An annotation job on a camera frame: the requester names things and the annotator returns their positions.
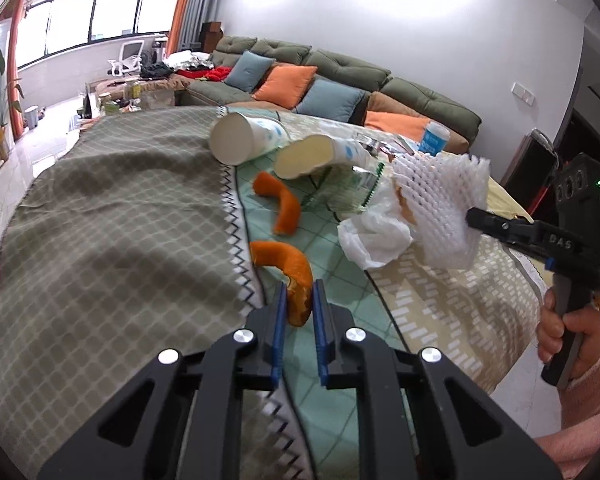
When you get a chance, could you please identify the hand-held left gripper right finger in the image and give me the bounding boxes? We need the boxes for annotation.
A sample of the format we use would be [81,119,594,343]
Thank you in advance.
[312,280,563,480]

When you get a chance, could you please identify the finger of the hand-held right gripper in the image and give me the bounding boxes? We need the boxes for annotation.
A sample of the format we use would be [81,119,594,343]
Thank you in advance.
[466,206,536,256]

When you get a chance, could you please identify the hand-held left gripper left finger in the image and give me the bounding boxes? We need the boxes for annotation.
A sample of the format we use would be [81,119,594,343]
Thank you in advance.
[36,281,288,480]

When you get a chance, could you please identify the white foam fruit net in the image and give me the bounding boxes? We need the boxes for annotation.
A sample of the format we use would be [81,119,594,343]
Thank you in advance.
[391,152,492,268]

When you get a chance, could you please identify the thick curled orange peel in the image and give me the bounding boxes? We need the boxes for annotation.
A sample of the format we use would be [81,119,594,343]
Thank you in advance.
[249,241,314,327]

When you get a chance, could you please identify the white plastic bag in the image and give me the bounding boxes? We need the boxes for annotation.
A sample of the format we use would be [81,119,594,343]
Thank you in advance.
[337,180,416,271]

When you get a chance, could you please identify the long curved orange peel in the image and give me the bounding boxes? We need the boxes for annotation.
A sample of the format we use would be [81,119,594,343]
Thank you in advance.
[252,171,301,236]

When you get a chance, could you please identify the person's right forearm pink sleeve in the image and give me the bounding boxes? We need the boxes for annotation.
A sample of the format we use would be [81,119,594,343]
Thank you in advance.
[535,347,600,480]

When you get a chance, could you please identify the person's right hand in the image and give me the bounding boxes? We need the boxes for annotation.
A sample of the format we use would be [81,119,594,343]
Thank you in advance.
[536,287,600,373]

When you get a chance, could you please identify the dark brown cabinet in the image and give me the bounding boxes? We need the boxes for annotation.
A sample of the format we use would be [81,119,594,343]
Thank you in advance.
[500,130,561,221]

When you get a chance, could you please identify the blue and white cup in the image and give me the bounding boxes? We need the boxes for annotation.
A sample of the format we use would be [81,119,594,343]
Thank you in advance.
[419,121,451,157]

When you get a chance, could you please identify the clear plastic packaging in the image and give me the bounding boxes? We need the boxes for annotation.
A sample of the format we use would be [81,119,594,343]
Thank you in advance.
[307,160,386,221]

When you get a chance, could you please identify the flat orange cushion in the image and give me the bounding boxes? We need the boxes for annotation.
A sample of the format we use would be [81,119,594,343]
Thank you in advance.
[364,110,431,143]

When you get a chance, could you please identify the green sectional sofa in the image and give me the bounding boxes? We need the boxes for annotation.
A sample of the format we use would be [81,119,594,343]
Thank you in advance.
[175,36,482,153]

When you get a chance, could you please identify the brown cushion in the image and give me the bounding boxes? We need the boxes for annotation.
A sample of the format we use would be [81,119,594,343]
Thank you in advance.
[367,91,431,118]

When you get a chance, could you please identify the white blue-dotted paper cup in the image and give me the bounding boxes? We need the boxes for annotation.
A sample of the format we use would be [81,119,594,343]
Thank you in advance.
[209,112,291,165]
[272,135,376,181]

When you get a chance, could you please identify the patterned patchwork tablecloth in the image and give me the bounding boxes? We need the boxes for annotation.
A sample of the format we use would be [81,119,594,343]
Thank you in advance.
[0,105,551,480]

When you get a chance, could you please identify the large blue cushion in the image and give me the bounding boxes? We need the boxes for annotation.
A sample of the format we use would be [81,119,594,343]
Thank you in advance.
[296,79,368,123]

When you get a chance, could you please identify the large orange cushion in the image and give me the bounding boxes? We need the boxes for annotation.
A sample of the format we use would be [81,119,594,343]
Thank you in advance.
[254,64,318,110]

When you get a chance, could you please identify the small blue cushion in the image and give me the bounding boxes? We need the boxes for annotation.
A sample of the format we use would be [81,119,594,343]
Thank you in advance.
[225,52,276,93]

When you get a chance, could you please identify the red cloth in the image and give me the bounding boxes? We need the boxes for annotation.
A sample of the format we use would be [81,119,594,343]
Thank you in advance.
[177,66,231,82]

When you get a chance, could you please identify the crumpled silver white bag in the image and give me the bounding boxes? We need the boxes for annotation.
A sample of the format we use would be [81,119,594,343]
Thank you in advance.
[162,51,216,72]

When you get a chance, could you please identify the black bag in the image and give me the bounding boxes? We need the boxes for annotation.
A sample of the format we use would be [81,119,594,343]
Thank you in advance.
[140,62,173,80]

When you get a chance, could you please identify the cluttered coffee table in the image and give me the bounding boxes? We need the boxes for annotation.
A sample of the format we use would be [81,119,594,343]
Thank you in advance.
[82,75,186,121]

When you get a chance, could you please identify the dark brown speaker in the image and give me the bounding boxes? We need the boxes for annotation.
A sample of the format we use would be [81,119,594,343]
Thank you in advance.
[199,21,223,53]

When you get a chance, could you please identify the white office chair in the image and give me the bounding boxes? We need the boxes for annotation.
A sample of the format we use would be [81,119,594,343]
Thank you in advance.
[107,40,146,76]

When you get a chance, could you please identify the wide orange curtain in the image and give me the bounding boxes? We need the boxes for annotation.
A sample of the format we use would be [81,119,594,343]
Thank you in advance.
[167,0,201,58]

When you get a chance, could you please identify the potted green plant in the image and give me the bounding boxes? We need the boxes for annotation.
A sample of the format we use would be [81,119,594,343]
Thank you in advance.
[0,47,23,161]

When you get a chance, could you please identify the large window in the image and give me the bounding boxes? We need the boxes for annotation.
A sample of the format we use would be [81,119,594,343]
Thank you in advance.
[17,0,181,68]

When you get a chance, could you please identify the narrow orange curtain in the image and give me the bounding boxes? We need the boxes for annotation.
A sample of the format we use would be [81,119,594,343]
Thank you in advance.
[7,0,31,141]

